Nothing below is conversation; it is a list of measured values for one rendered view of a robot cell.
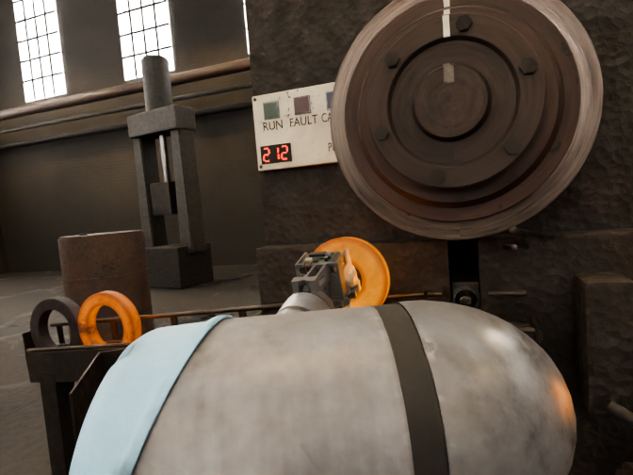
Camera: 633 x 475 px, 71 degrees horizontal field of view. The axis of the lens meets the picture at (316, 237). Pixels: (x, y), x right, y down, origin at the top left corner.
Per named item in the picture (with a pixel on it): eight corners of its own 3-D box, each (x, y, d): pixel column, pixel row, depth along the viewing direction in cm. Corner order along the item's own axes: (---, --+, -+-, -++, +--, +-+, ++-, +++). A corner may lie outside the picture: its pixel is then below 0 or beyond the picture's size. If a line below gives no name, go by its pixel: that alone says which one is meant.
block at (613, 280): (575, 391, 87) (570, 270, 85) (623, 394, 84) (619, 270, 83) (588, 417, 77) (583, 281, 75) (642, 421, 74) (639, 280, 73)
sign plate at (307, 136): (262, 171, 111) (255, 98, 110) (363, 159, 102) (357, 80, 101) (257, 171, 109) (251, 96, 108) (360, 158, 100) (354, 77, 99)
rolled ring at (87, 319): (110, 376, 117) (120, 371, 120) (144, 328, 112) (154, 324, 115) (67, 328, 121) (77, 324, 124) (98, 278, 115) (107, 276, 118)
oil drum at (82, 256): (114, 335, 375) (102, 230, 368) (172, 337, 355) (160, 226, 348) (51, 361, 319) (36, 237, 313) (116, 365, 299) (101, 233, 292)
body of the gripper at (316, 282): (348, 248, 71) (327, 281, 61) (357, 295, 74) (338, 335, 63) (304, 251, 74) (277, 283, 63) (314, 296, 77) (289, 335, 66)
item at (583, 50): (348, 241, 96) (331, 19, 93) (597, 229, 80) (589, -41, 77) (339, 245, 90) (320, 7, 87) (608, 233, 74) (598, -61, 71)
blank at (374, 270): (304, 244, 87) (298, 245, 83) (381, 230, 81) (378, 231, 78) (317, 322, 86) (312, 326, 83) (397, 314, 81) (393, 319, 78)
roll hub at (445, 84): (378, 194, 83) (367, 40, 81) (544, 180, 73) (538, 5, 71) (371, 195, 78) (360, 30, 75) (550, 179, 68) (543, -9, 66)
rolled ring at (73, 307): (71, 294, 119) (81, 291, 123) (24, 303, 126) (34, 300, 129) (86, 361, 120) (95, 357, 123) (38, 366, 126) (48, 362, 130)
